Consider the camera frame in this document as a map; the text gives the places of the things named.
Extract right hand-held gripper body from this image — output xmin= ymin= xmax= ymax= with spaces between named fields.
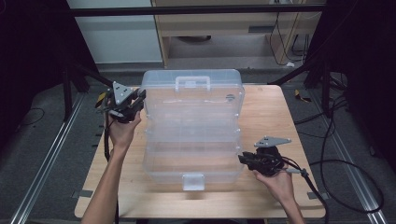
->
xmin=248 ymin=135 xmax=293 ymax=177

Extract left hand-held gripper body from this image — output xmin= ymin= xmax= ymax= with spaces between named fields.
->
xmin=104 ymin=81 xmax=139 ymax=124

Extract clear plastic storage box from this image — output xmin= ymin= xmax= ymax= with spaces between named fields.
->
xmin=140 ymin=68 xmax=246 ymax=191

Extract person's right hand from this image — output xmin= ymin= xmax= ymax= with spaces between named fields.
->
xmin=252 ymin=166 xmax=297 ymax=204

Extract person's left hand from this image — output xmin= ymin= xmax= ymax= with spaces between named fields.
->
xmin=106 ymin=110 xmax=143 ymax=150

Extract black metal stand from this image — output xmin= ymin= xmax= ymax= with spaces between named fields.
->
xmin=268 ymin=55 xmax=332 ymax=119
xmin=60 ymin=60 xmax=124 ymax=123

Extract white cabinet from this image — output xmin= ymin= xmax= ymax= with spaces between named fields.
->
xmin=65 ymin=0 xmax=163 ymax=64

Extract grey tape piece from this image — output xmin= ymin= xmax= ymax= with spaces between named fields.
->
xmin=72 ymin=189 xmax=94 ymax=199
xmin=307 ymin=191 xmax=330 ymax=201

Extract yellow black striped floor tape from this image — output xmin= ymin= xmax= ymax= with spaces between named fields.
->
xmin=293 ymin=89 xmax=312 ymax=104

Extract black horizontal metal bar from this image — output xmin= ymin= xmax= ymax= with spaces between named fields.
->
xmin=66 ymin=4 xmax=326 ymax=17

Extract black curtain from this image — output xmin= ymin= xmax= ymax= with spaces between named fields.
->
xmin=0 ymin=0 xmax=97 ymax=150
xmin=311 ymin=0 xmax=396 ymax=172

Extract wooden desk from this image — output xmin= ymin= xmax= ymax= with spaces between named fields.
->
xmin=151 ymin=0 xmax=326 ymax=69

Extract looped black floor cable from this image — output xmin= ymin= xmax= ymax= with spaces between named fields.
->
xmin=309 ymin=92 xmax=386 ymax=215

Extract thin black floor cable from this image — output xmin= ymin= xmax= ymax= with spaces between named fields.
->
xmin=18 ymin=106 xmax=45 ymax=127

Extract aluminium floor rail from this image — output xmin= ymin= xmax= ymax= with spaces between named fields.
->
xmin=309 ymin=90 xmax=389 ymax=224
xmin=8 ymin=92 xmax=86 ymax=224

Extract black hanging desk cables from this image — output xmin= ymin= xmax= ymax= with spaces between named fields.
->
xmin=269 ymin=12 xmax=312 ymax=68

